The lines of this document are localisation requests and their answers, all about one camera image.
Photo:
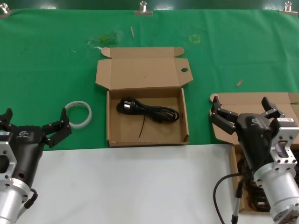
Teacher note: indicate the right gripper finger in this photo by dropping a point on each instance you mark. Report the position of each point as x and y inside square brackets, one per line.
[272, 112]
[223, 117]

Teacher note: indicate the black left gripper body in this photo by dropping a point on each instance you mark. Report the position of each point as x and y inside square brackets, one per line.
[25, 149]

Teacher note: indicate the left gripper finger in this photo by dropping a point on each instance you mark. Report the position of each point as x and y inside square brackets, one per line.
[6, 116]
[59, 130]

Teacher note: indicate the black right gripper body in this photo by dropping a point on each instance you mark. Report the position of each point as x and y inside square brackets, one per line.
[253, 135]

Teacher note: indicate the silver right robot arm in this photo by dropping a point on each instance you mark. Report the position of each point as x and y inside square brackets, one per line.
[279, 186]

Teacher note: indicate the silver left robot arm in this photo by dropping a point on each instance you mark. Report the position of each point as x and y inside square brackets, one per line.
[9, 205]

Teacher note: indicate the cardboard box with hole flap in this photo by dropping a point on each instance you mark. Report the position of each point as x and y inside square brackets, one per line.
[144, 70]

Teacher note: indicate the clear tape roll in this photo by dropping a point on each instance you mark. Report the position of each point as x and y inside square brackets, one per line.
[79, 125]

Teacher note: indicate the short wooden chip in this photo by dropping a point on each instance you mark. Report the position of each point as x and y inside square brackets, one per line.
[239, 82]

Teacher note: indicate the green table cloth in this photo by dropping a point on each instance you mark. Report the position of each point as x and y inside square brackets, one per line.
[46, 70]

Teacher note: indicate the small white scrap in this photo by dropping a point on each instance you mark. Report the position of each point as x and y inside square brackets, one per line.
[98, 47]

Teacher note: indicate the clear plastic wrapper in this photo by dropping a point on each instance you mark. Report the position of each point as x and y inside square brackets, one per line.
[107, 38]

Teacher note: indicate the silver binder clip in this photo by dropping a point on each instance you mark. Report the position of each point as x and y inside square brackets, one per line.
[143, 11]
[4, 10]
[288, 9]

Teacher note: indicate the thin wooden stick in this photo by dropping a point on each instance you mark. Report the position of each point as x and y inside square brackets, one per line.
[132, 31]

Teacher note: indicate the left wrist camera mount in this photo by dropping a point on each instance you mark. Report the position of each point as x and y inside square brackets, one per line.
[7, 149]

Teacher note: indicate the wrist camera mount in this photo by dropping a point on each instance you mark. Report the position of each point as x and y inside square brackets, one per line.
[286, 134]
[7, 149]

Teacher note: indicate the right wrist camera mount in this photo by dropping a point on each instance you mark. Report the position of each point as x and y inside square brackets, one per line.
[286, 134]

